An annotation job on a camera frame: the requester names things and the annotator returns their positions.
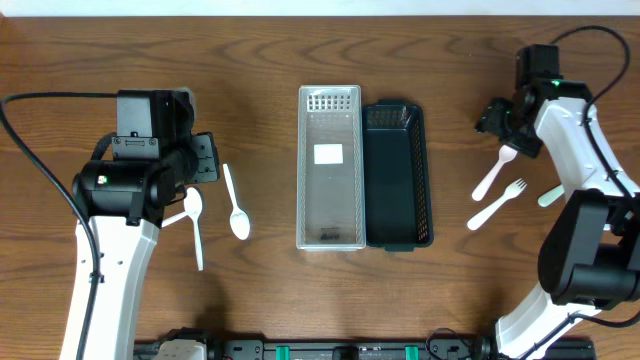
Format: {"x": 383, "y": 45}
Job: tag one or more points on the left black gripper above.
{"x": 205, "y": 158}

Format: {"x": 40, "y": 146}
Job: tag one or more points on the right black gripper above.
{"x": 491, "y": 118}

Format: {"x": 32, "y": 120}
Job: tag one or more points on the white spoon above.
{"x": 239, "y": 219}
{"x": 193, "y": 205}
{"x": 173, "y": 219}

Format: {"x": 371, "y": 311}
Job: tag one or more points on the white plastic fork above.
{"x": 512, "y": 191}

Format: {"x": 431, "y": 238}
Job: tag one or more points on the mint green plastic fork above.
{"x": 550, "y": 196}

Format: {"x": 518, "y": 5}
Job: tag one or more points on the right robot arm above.
{"x": 589, "y": 261}

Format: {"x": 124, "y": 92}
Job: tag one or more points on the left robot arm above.
{"x": 131, "y": 177}

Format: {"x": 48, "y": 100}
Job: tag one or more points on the white label sticker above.
{"x": 328, "y": 154}

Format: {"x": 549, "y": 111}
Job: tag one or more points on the translucent white plastic basket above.
{"x": 330, "y": 198}

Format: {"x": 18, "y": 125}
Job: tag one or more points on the dark green plastic basket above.
{"x": 397, "y": 186}

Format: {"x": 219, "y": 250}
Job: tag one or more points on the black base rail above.
{"x": 189, "y": 343}

